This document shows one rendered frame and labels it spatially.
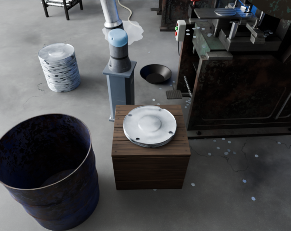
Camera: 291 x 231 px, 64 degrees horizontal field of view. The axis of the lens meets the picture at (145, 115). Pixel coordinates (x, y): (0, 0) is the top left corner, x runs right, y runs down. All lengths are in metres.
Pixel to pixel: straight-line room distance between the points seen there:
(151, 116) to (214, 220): 0.67
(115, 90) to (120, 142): 0.50
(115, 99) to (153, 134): 0.54
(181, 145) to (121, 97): 0.62
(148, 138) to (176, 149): 0.15
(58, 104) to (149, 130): 1.05
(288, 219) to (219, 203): 0.37
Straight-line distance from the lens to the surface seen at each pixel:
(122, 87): 1.58
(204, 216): 1.45
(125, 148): 1.20
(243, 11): 1.65
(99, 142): 1.70
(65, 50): 2.14
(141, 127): 1.25
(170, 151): 1.20
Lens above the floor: 1.30
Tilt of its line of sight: 44 degrees down
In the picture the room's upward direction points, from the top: 2 degrees clockwise
